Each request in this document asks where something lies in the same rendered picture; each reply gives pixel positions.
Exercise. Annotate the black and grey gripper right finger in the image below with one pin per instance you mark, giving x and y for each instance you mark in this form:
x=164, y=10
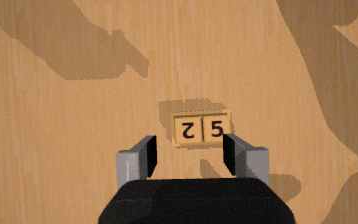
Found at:
x=244, y=160

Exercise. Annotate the light wooden tray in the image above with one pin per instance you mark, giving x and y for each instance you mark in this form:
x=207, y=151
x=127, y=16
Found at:
x=194, y=113

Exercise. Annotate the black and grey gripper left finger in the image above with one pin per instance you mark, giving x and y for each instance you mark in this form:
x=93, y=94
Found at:
x=138, y=163

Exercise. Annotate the tan number cube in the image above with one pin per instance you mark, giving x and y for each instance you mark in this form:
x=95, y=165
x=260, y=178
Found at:
x=214, y=126
x=188, y=130

